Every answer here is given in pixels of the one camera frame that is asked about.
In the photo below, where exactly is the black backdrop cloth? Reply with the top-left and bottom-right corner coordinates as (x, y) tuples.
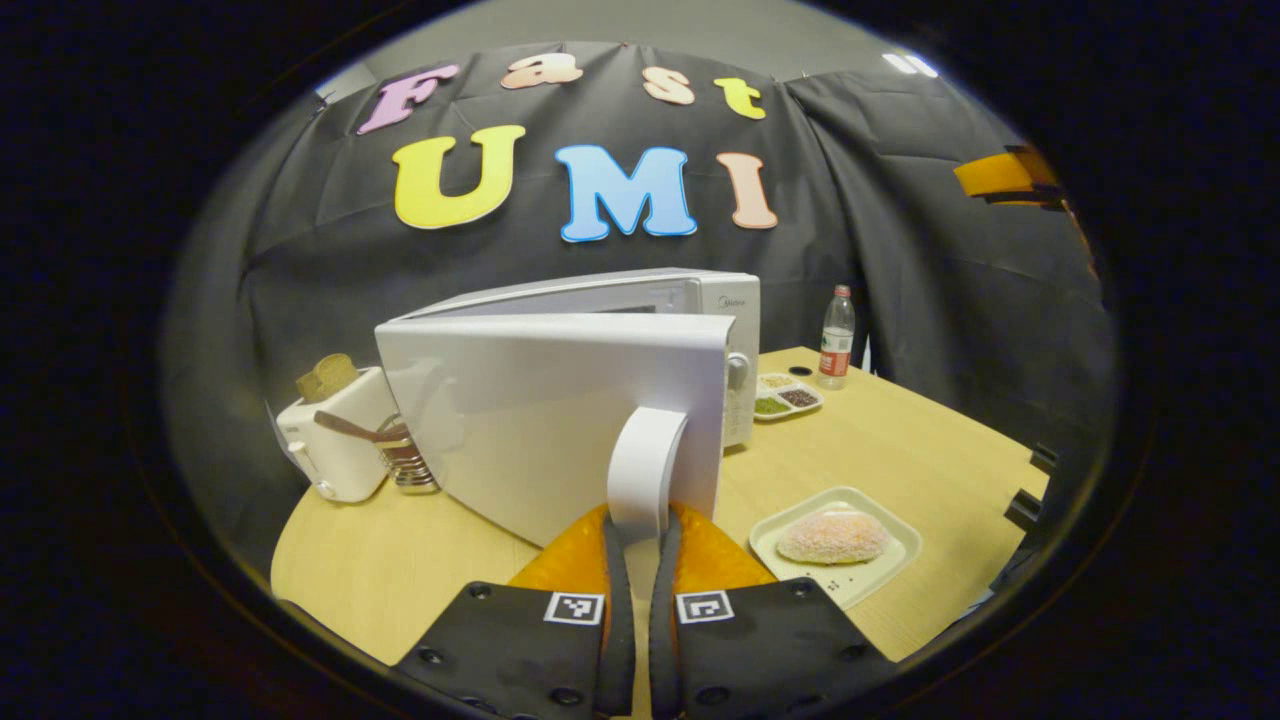
(165, 40), (1116, 561)

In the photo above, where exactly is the brown bread slice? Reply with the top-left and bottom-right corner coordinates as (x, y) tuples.
(295, 353), (359, 405)

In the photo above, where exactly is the white divided bean dish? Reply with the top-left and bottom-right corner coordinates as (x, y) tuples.
(752, 372), (825, 423)

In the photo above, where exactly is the metal wire rack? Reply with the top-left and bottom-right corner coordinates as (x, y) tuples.
(378, 418), (441, 496)

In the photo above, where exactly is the white toaster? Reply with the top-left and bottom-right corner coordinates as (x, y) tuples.
(275, 366), (401, 504)

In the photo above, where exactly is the clear red label bottle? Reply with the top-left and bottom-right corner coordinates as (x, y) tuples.
(817, 285), (857, 391)

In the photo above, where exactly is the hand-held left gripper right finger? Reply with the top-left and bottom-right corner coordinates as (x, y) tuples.
(648, 503), (896, 720)

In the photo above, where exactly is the white microwave oven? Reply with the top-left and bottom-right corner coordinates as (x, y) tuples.
(375, 268), (761, 549)

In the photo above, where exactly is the cream rectangular tray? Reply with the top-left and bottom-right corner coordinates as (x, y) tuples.
(748, 486), (923, 611)

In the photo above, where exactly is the small ceiling light panel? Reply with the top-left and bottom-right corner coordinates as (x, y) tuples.
(880, 50), (941, 81)

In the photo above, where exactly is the pink bread roll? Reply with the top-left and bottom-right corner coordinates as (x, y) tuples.
(776, 510), (891, 566)

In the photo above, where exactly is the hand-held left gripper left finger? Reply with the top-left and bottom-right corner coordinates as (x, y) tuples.
(392, 503), (638, 720)

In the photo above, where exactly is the brown wooden spoon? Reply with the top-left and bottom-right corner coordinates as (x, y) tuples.
(313, 410), (411, 446)

